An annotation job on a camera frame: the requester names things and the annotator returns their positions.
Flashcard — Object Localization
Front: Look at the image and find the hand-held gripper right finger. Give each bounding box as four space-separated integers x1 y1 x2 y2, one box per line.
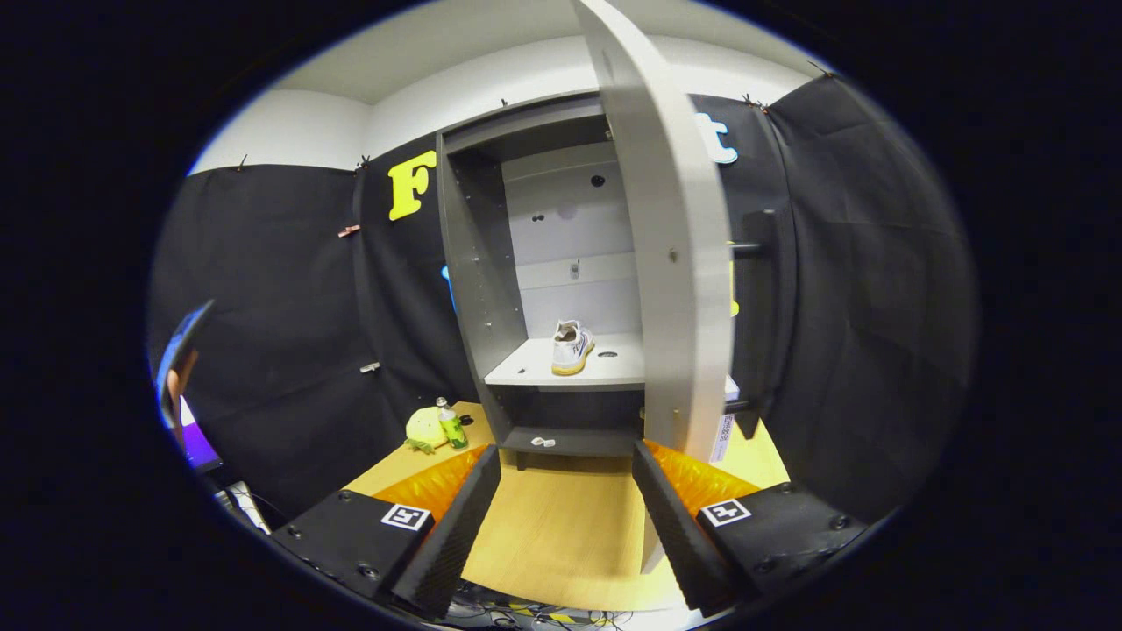
632 441 869 617

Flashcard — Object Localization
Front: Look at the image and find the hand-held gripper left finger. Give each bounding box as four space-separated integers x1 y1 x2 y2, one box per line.
272 444 502 619

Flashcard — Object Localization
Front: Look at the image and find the white shoe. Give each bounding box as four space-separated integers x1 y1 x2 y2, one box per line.
550 319 596 377

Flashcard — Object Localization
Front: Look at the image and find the black door handle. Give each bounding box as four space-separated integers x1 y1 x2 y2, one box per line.
732 209 781 441

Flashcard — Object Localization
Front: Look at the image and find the green drink bottle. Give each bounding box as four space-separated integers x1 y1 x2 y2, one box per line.
436 396 468 451

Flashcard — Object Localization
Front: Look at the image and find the yellow corn plush toy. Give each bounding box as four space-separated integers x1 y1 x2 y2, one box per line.
404 406 450 455

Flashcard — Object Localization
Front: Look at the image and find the grey cabinet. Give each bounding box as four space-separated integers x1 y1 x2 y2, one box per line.
436 88 650 474

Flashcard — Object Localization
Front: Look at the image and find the lit computer screen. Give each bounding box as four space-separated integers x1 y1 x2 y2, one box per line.
178 396 222 471

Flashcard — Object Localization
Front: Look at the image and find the black backdrop cloth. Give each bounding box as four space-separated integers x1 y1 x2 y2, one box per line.
149 74 978 527

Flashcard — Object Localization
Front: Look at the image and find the tangle of floor cables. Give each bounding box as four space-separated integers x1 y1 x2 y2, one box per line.
451 585 636 630

